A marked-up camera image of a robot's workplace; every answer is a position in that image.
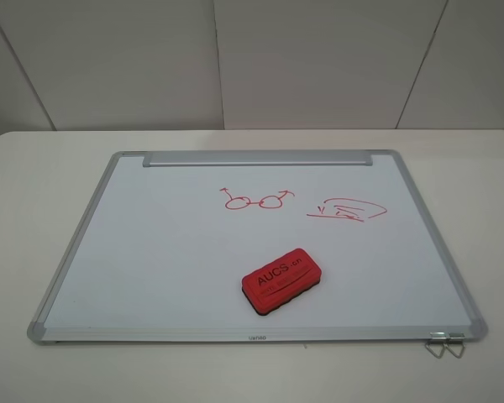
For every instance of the right metal binder clip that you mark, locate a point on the right metal binder clip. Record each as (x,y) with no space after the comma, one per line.
(454,343)

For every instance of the metal binder clip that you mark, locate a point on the metal binder clip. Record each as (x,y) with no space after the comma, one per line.
(436,344)
(454,343)

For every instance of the white aluminium-framed whiteboard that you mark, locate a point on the white aluminium-framed whiteboard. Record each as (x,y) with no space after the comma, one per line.
(160,252)

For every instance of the red whiteboard eraser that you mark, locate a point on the red whiteboard eraser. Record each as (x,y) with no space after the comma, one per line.
(279,282)

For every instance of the left metal binder clip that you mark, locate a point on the left metal binder clip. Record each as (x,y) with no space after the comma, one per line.
(436,344)

